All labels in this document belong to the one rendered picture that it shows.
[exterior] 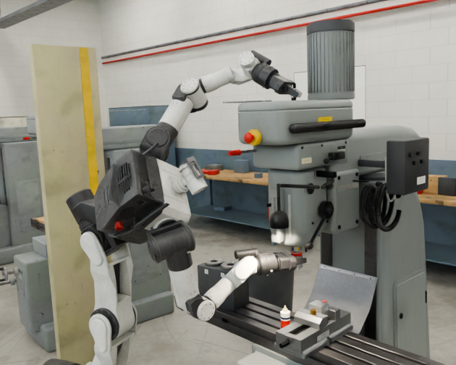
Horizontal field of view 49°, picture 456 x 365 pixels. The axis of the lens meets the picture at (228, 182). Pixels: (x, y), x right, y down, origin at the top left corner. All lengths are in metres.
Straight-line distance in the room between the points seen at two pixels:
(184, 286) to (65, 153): 1.73
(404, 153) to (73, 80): 2.14
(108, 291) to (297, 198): 0.85
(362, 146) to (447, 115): 4.11
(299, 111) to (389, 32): 4.89
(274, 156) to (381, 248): 0.69
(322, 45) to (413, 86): 4.38
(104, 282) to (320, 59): 1.26
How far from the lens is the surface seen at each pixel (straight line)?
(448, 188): 5.78
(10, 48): 11.06
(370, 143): 2.29
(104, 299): 2.15
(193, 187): 1.82
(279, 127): 1.81
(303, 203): 1.97
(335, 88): 2.14
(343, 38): 2.17
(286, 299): 4.15
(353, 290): 2.41
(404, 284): 2.49
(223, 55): 8.59
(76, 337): 3.61
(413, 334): 2.66
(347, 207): 2.15
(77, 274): 3.49
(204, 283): 2.46
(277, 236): 1.99
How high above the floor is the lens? 1.86
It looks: 8 degrees down
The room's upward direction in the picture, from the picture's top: 2 degrees counter-clockwise
